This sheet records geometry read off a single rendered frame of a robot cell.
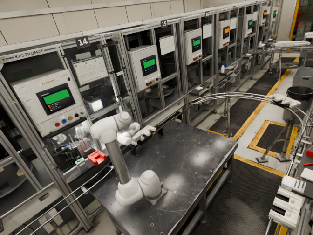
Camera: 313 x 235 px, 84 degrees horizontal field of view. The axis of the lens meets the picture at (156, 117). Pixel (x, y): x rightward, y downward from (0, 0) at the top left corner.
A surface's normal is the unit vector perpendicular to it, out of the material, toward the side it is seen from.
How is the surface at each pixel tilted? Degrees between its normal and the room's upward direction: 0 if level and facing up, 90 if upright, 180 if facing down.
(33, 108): 90
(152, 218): 0
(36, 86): 90
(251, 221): 0
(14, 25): 90
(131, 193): 69
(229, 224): 0
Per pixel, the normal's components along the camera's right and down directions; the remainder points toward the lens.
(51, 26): 0.72, 0.24
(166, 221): -0.15, -0.86
